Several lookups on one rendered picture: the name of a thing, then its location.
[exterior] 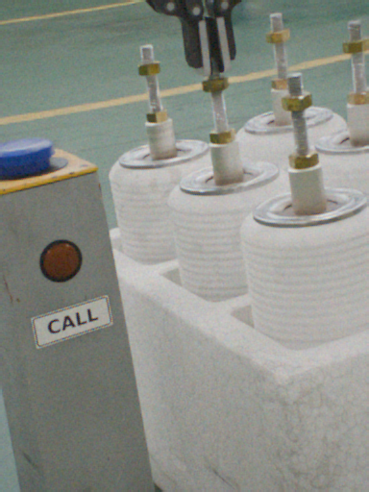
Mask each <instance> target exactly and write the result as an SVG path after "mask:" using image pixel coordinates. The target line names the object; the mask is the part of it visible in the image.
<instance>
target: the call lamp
mask: <svg viewBox="0 0 369 492"><path fill-rule="evenodd" d="M78 264H79V255H78V252H77V251H76V249H75V248H74V247H73V246H71V245H69V244H58V245H55V246H53V247H51V248H50V249H49V250H48V251H47V253H46V255H45V259H44V267H45V270H46V272H47V273H48V274H49V275H50V277H51V278H53V279H58V280H63V279H66V277H68V276H71V275H72V274H73V273H74V272H75V271H76V269H77V267H78Z"/></svg>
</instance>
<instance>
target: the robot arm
mask: <svg viewBox="0 0 369 492"><path fill-rule="evenodd" d="M145 1H146V3H147V4H148V5H149V6H150V7H151V8H153V10H154V11H155V12H158V13H163V14H167V15H175V17H177V18H178V19H179V20H181V22H182V30H183V39H184V55H185V60H186V62H187V64H188V66H190V67H192V68H195V69H194V71H196V74H197V75H199V76H202V77H207V76H211V75H213V66H212V58H217V59H218V63H219V69H220V72H225V71H229V70H232V65H231V61H233V60H235V55H236V48H235V41H234V29H233V23H232V19H231V14H232V10H233V7H234V6H235V5H238V4H239V3H240V1H242V0H204V3H205V7H206V10H207V12H208V16H204V18H205V20H204V19H203V13H204V7H203V2H202V0H145Z"/></svg>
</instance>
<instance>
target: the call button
mask: <svg viewBox="0 0 369 492"><path fill-rule="evenodd" d="M54 155H55V148H54V142H52V141H51V140H49V139H47V138H42V137H35V138H26V137H24V139H22V138H18V139H14V140H8V141H5V142H2V143H0V175H3V176H16V175H24V174H29V173H33V172H38V171H40V170H43V169H45V168H47V167H49V166H50V165H51V161H50V160H49V158H51V157H53V156H54Z"/></svg>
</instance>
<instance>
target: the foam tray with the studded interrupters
mask: <svg viewBox="0 0 369 492"><path fill-rule="evenodd" d="M110 235H111V245H112V250H113V255H114V261H115V267H116V272H117V278H118V283H119V289H120V294H121V299H122V305H123V310H124V316H125V321H126V326H127V333H128V337H130V339H129V343H131V346H130V349H132V352H131V355H133V358H132V359H133V360H134V364H133V365H134V366H135V370H134V371H135V375H136V382H137V387H138V392H139V399H140V403H141V410H142V415H143V422H144V427H145V432H146V438H147V444H148V451H149V456H150V461H151V467H152V473H153V480H154V482H155V483H156V484H157V486H158V487H159V488H160V489H161V490H162V491H163V492H369V330H368V331H365V332H359V333H356V334H353V335H349V336H347V337H344V338H341V339H337V340H335V341H332V342H329V343H326V344H322V345H319V346H317V347H314V348H310V349H305V350H290V349H287V348H285V347H284V346H283V345H281V344H279V343H278V342H276V341H275V340H273V339H271V338H269V337H268V336H266V335H264V334H262V333H260V332H257V331H255V324H254V317H253V314H252V306H251V299H250V293H249V294H246V295H242V296H239V297H236V298H232V299H230V300H227V301H223V302H207V301H205V300H203V299H201V298H199V297H198V296H196V295H193V294H191V293H190V292H188V291H186V290H184V289H183V284H182V281H181V275H180V269H179V263H178V258H177V259H174V260H171V261H167V262H164V263H161V264H157V265H141V264H139V263H137V262H136V261H134V260H132V259H131V258H130V257H128V256H126V255H124V251H123V245H121V239H120V233H119V230H118V228H115V229H111V230H110Z"/></svg>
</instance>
